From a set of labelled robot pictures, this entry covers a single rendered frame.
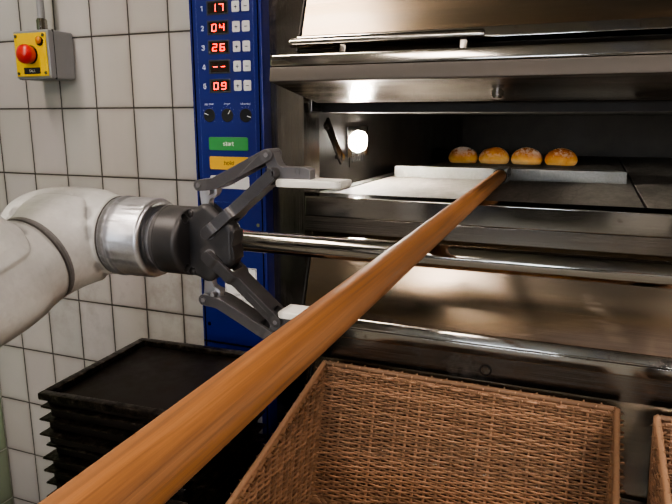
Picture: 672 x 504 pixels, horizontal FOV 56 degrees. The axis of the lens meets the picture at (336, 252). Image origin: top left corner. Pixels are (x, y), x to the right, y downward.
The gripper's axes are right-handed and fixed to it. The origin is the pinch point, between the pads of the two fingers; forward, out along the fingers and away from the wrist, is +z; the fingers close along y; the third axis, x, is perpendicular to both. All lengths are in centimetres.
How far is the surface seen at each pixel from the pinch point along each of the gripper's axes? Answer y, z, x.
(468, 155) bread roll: -1, -12, -156
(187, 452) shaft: 0.4, 7.8, 37.7
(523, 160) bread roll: 0, 5, -156
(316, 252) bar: 4.3, -9.5, -17.8
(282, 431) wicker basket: 41, -23, -34
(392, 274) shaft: 0.2, 7.5, 6.0
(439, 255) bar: 3.4, 6.9, -17.5
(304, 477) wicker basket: 55, -23, -43
